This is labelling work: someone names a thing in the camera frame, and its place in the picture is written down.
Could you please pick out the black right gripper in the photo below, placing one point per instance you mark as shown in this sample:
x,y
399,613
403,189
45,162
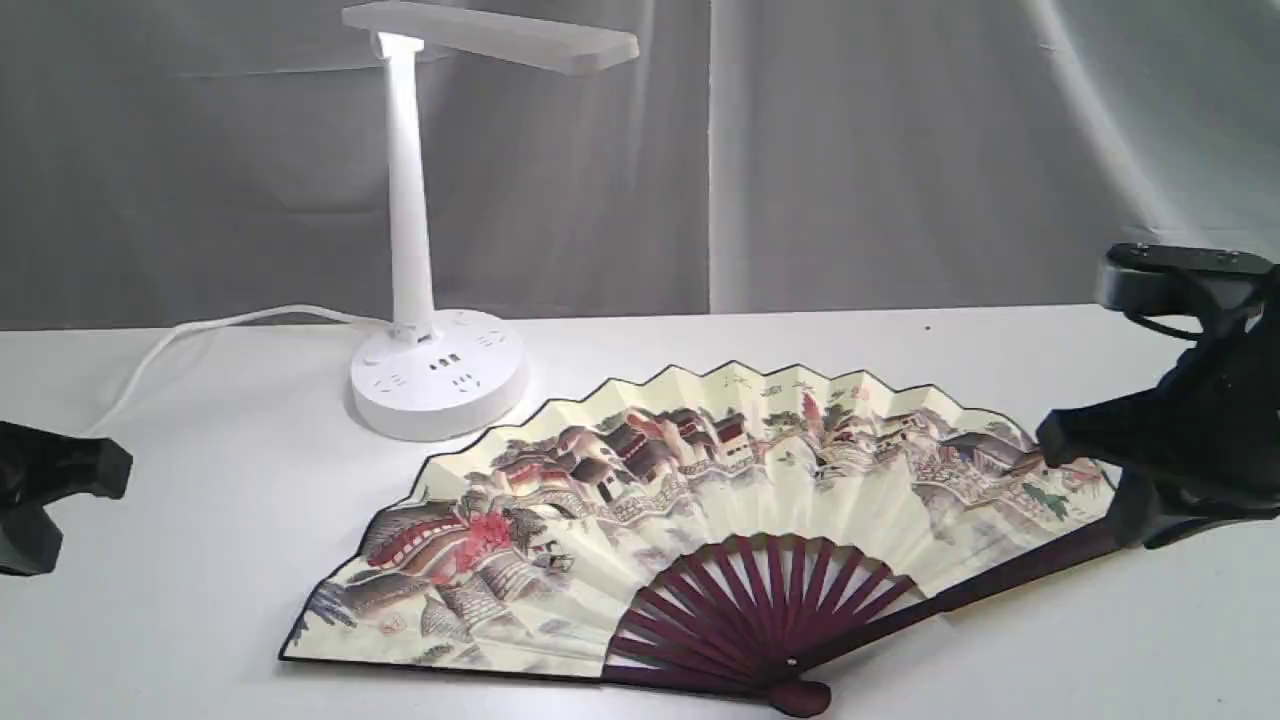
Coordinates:
x,y
1210,427

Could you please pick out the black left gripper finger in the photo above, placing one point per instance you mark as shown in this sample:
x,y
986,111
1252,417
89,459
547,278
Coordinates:
x,y
38,465
30,540

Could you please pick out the painted paper folding fan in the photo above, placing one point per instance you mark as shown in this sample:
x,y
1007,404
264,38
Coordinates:
x,y
720,533

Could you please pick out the white desk lamp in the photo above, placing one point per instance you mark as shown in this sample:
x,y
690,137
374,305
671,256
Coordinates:
x,y
438,374

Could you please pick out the white backdrop curtain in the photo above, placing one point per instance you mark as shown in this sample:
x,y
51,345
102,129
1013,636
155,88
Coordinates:
x,y
166,161

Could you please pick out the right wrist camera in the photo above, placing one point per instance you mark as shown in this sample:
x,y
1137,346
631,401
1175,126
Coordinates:
x,y
1156,279

